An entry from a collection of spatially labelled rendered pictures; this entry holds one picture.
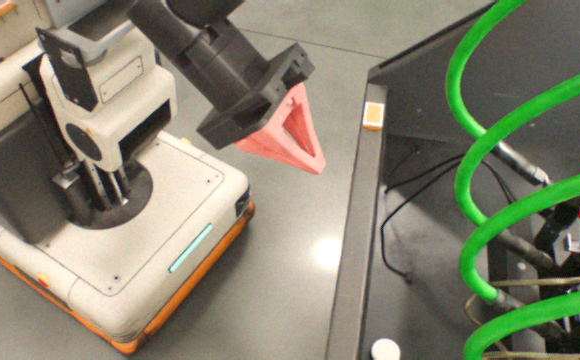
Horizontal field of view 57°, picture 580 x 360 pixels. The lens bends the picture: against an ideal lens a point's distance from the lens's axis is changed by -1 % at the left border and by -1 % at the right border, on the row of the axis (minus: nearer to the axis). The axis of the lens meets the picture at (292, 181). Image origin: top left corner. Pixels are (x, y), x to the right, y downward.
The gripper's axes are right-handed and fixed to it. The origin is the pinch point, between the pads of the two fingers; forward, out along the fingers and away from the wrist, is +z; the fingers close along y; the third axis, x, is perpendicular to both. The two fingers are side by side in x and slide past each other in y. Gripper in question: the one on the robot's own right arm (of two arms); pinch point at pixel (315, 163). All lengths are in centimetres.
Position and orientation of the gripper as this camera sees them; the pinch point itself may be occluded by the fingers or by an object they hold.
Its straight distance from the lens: 47.4
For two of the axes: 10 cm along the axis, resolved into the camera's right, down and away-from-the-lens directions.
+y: 6.3, -2.3, -7.4
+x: 4.1, -7.0, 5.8
